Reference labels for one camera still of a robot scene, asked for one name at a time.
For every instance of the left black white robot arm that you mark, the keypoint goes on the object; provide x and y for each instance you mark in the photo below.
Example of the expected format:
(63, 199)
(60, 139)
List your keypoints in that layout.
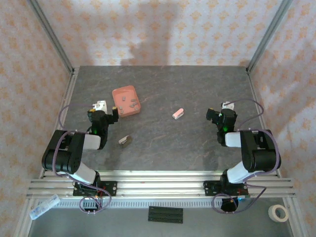
(66, 153)

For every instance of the small brown grey stapler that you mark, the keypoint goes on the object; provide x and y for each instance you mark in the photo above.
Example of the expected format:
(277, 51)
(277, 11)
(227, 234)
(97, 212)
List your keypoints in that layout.
(125, 141)

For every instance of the aluminium side rail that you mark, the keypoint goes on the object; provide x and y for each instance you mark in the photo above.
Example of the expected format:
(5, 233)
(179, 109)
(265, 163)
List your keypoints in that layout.
(256, 103)
(66, 103)

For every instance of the lower aluminium frame bar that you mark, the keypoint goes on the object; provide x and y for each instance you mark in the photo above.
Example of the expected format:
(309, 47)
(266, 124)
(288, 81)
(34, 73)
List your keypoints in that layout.
(24, 222)
(292, 222)

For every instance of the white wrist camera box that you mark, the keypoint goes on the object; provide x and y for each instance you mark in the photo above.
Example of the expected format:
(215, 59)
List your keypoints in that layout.
(100, 106)
(228, 106)

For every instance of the aluminium table edge rail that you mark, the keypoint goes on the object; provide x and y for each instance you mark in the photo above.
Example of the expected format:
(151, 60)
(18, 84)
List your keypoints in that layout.
(160, 174)

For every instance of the wide aluminium base beam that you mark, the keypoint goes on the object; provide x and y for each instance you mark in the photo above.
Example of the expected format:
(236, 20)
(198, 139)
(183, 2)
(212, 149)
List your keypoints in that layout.
(160, 188)

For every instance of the small green circuit board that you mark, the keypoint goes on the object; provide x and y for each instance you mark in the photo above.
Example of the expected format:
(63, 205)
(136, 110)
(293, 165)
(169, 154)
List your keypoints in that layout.
(244, 197)

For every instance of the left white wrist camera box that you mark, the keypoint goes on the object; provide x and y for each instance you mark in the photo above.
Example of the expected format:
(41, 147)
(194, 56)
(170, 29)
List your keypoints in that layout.
(100, 106)

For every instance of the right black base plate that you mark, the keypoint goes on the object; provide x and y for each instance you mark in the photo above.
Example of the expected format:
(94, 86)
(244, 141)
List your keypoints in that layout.
(209, 188)

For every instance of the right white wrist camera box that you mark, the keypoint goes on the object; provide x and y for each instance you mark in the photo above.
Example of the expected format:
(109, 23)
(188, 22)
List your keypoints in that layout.
(228, 106)

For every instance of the black ribbed block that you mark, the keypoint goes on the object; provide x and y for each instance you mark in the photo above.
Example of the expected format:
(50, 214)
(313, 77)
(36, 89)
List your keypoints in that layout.
(165, 214)

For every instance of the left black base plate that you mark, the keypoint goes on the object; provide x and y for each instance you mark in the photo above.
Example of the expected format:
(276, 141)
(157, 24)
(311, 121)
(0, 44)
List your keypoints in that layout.
(111, 188)

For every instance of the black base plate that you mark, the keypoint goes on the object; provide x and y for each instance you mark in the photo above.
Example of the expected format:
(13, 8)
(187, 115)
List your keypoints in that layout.
(111, 188)
(209, 188)

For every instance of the white tape roll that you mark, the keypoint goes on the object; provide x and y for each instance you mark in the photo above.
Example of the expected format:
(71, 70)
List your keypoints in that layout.
(272, 212)

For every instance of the pink plastic tray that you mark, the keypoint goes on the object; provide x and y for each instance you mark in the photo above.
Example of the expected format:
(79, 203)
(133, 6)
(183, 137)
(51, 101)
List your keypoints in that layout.
(126, 91)

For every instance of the aluminium frame post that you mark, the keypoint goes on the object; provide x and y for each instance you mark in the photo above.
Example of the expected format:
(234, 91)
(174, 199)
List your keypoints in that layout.
(267, 37)
(53, 37)

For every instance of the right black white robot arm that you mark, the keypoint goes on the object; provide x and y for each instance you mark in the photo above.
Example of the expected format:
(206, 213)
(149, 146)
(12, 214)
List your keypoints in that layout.
(256, 153)

